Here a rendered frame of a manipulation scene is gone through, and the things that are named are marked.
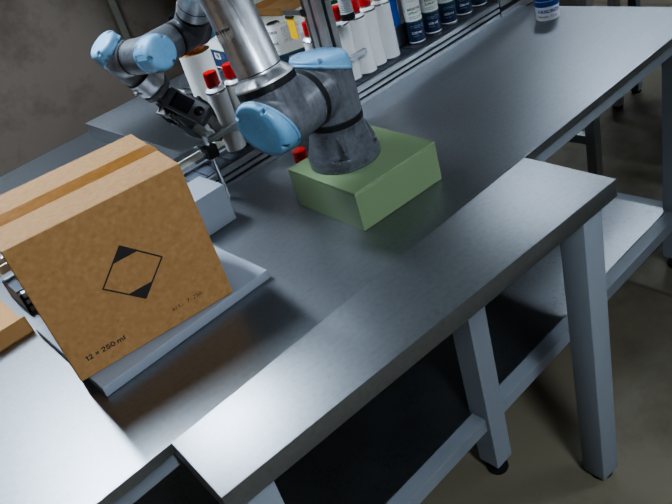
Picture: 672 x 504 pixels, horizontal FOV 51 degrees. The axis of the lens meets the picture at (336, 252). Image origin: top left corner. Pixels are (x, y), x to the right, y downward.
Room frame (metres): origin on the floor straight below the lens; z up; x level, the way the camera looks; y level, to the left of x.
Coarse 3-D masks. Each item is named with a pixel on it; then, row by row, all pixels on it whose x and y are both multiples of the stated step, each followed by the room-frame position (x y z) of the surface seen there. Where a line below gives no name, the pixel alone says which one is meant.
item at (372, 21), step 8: (360, 0) 1.95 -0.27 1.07; (368, 0) 1.95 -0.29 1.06; (360, 8) 1.96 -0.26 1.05; (368, 8) 1.94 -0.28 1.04; (368, 16) 1.94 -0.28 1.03; (376, 16) 1.95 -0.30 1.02; (368, 24) 1.94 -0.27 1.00; (376, 24) 1.94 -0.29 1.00; (376, 32) 1.94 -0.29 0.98; (376, 40) 1.94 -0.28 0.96; (376, 48) 1.94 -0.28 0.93; (376, 56) 1.94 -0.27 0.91; (384, 56) 1.95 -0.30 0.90; (376, 64) 1.94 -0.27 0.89; (384, 64) 1.94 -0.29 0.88
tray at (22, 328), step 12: (0, 300) 1.36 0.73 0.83; (0, 312) 1.31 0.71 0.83; (12, 312) 1.29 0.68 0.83; (0, 324) 1.26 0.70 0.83; (12, 324) 1.18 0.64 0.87; (24, 324) 1.19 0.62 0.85; (0, 336) 1.17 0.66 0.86; (12, 336) 1.18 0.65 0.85; (24, 336) 1.19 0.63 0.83; (0, 348) 1.16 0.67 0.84
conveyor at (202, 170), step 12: (456, 24) 2.10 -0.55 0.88; (432, 36) 2.06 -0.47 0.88; (408, 48) 2.02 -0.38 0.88; (396, 60) 1.95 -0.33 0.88; (360, 84) 1.86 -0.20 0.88; (228, 156) 1.64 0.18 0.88; (240, 156) 1.62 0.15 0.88; (204, 168) 1.61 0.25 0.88; (12, 276) 1.36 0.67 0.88; (12, 288) 1.31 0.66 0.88
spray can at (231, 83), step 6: (222, 66) 1.69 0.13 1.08; (228, 66) 1.68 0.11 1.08; (228, 72) 1.68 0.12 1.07; (228, 78) 1.68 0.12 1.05; (234, 78) 1.68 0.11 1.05; (228, 84) 1.67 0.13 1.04; (234, 84) 1.67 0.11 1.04; (228, 90) 1.68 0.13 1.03; (234, 90) 1.67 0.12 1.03; (234, 96) 1.67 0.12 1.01; (234, 102) 1.67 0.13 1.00; (234, 108) 1.68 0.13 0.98
